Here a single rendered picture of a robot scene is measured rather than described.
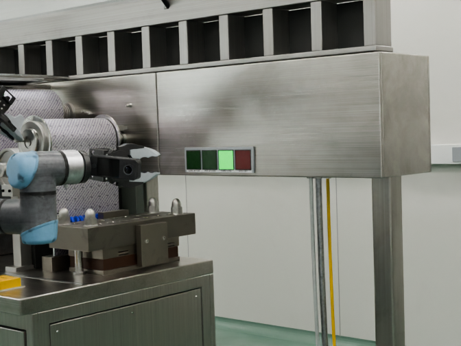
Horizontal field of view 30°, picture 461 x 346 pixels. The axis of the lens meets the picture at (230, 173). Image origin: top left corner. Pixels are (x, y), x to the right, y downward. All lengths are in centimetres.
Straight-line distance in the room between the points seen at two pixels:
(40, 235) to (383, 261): 91
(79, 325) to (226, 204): 338
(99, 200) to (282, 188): 277
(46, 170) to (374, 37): 82
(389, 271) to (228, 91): 64
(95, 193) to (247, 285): 304
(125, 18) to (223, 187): 294
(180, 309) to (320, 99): 70
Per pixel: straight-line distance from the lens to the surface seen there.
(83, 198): 245
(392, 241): 225
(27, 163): 180
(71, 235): 226
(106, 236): 225
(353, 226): 490
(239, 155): 230
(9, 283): 216
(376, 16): 209
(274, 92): 223
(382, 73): 207
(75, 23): 281
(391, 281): 227
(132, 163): 185
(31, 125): 241
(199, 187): 559
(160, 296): 234
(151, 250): 234
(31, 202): 182
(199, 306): 244
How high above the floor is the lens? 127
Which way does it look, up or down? 3 degrees down
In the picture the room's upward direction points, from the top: 2 degrees counter-clockwise
